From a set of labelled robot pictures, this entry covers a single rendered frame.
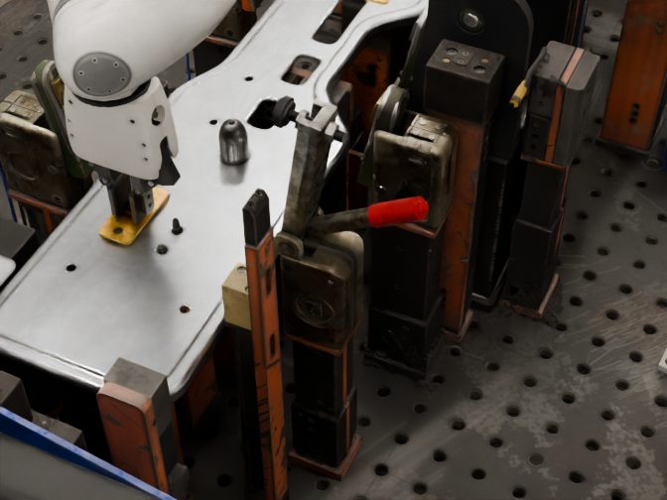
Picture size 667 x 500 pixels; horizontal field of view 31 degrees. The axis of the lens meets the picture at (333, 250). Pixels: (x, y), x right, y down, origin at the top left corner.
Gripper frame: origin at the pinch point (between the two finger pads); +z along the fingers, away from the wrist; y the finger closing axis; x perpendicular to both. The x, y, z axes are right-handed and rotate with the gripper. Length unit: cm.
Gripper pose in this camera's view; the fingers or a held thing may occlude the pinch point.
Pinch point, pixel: (130, 196)
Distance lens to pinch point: 126.4
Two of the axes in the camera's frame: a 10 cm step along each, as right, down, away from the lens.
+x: -4.2, 6.6, -6.2
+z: 0.0, 6.9, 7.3
